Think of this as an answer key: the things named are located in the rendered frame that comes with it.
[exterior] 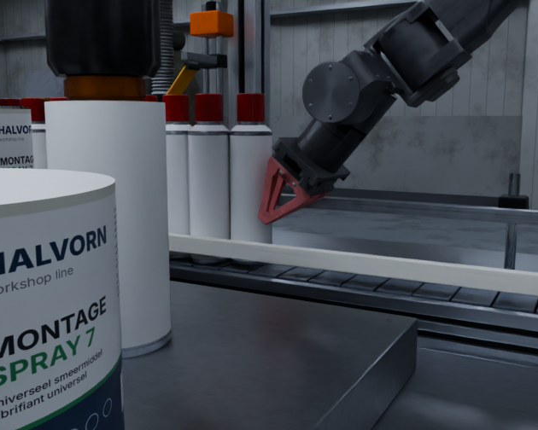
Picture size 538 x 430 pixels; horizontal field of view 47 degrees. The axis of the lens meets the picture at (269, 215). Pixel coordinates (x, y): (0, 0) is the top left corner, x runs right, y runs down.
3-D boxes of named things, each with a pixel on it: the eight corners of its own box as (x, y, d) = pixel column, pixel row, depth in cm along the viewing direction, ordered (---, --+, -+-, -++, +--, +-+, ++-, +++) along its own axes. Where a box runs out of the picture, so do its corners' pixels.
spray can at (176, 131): (150, 255, 80) (146, 95, 77) (183, 249, 84) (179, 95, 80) (174, 261, 76) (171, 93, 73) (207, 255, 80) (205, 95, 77)
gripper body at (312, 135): (266, 150, 66) (308, 95, 63) (303, 148, 75) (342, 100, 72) (310, 191, 64) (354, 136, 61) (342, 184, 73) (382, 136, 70)
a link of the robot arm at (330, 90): (464, 78, 62) (414, 14, 64) (442, 66, 52) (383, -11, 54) (371, 149, 68) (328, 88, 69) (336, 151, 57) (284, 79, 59)
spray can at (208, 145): (193, 265, 74) (190, 92, 71) (187, 256, 79) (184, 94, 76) (235, 263, 75) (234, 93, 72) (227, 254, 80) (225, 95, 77)
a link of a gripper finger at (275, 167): (232, 203, 70) (281, 140, 67) (260, 197, 77) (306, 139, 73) (273, 244, 69) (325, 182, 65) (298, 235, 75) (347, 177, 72)
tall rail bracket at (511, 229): (484, 328, 67) (493, 177, 64) (494, 310, 73) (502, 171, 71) (516, 333, 65) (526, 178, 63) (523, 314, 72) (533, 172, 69)
